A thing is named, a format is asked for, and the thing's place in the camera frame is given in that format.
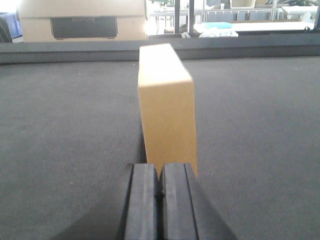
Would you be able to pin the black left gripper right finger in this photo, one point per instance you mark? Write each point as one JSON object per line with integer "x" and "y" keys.
{"x": 185, "y": 211}

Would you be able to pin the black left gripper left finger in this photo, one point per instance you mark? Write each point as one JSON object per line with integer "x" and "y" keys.
{"x": 139, "y": 218}

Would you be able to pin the brown cardboard package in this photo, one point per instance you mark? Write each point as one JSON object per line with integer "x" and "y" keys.
{"x": 166, "y": 94}

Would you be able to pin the large cardboard box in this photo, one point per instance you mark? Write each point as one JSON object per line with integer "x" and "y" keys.
{"x": 82, "y": 20}

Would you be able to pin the white table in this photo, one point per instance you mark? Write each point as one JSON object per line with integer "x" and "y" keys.
{"x": 255, "y": 27}

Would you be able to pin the light blue pad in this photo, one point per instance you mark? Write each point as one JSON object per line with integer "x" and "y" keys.
{"x": 218, "y": 25}

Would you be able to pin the blue plastic bin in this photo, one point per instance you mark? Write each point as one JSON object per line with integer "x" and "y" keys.
{"x": 10, "y": 27}

